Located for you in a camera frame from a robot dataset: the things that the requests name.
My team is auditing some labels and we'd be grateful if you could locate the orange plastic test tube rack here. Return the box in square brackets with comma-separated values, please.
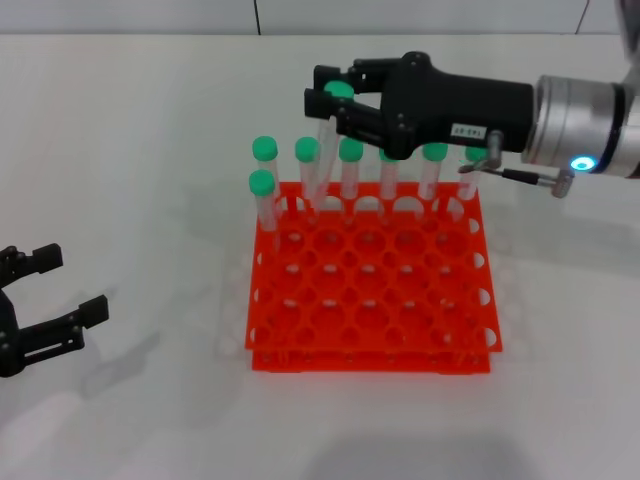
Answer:
[243, 180, 504, 375]

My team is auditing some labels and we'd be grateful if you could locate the metal connector with black cable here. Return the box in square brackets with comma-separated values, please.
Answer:
[458, 130, 576, 200]

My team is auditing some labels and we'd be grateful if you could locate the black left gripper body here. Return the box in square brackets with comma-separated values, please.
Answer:
[0, 289, 25, 380]

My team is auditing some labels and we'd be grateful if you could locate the green capped clear test tube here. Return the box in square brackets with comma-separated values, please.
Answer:
[338, 138, 365, 224]
[251, 135, 281, 236]
[378, 147, 401, 221]
[421, 143, 449, 216]
[457, 145, 490, 216]
[305, 79, 355, 216]
[248, 169, 281, 261]
[294, 136, 322, 224]

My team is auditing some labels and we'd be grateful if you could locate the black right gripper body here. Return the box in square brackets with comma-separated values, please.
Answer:
[380, 50, 536, 161]

